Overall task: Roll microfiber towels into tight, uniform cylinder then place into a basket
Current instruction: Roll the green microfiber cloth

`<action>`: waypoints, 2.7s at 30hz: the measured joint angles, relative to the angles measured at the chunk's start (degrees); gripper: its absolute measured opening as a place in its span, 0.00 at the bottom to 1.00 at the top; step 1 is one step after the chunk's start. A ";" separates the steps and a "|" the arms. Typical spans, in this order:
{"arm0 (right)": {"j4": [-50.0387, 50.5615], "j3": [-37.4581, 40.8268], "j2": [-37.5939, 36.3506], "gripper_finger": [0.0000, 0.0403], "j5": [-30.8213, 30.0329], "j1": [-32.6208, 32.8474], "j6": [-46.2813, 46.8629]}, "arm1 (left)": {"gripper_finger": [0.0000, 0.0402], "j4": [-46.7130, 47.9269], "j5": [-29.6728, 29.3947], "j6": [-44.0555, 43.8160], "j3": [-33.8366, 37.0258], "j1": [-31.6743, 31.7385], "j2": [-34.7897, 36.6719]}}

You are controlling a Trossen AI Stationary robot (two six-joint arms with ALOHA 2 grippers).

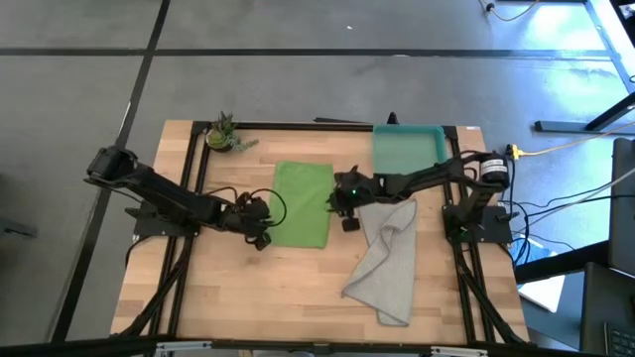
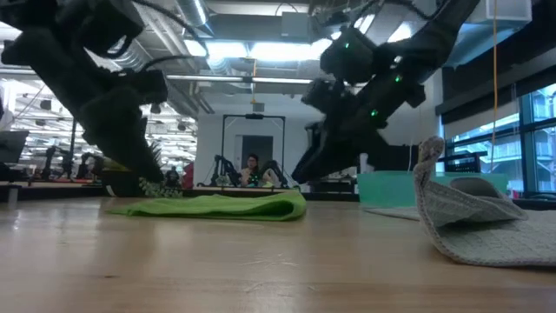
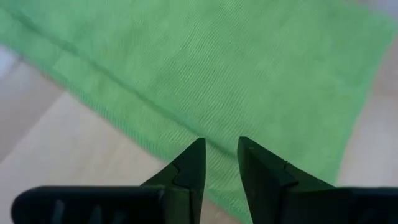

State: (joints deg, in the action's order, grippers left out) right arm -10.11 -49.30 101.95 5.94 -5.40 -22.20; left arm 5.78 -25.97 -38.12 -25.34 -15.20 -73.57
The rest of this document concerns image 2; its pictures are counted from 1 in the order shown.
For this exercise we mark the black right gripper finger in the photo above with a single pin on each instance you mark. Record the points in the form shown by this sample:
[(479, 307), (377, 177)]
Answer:
[(330, 156)]

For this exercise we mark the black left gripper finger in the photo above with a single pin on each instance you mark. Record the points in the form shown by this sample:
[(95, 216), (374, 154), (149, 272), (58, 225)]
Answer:
[(134, 158)]

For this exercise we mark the green microfiber towel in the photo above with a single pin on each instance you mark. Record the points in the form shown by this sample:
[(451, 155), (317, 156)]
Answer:
[(217, 206)]

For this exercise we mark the grey waffle microfiber towel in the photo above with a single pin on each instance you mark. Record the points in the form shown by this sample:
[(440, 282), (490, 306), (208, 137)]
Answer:
[(478, 235)]

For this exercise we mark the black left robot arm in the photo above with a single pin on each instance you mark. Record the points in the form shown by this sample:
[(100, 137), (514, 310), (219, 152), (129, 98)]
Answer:
[(43, 56)]

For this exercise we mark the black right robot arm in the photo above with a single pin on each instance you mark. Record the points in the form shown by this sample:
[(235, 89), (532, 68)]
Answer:
[(434, 39)]

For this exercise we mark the teal plastic basket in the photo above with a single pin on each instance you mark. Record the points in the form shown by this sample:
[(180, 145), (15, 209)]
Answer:
[(386, 189)]

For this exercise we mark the small potted succulent plant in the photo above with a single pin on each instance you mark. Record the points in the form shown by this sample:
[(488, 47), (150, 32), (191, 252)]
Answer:
[(165, 190)]

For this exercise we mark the person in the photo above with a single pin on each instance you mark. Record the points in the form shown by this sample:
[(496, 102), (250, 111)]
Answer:
[(252, 167)]

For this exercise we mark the background wooden table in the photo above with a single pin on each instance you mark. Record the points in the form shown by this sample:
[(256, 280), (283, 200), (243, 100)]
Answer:
[(243, 190)]

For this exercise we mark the white ceiling pipe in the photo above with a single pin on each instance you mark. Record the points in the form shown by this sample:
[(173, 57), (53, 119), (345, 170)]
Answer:
[(208, 78)]

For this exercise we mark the ceiling light panel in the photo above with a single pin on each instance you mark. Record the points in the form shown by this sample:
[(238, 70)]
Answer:
[(269, 50)]

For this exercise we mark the grey ceiling box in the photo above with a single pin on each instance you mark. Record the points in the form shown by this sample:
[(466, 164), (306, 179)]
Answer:
[(295, 24)]

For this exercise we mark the dark computer monitor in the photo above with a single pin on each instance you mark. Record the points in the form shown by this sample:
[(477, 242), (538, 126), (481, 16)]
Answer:
[(11, 145)]

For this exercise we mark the black aluminium table frame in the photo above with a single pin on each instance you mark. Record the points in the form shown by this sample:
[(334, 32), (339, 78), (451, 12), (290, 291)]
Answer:
[(330, 196)]

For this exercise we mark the black background rig frame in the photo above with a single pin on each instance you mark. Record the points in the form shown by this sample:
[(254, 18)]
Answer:
[(254, 116)]

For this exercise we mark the silver ceiling duct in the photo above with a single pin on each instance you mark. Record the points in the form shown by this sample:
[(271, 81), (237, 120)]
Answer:
[(193, 11)]

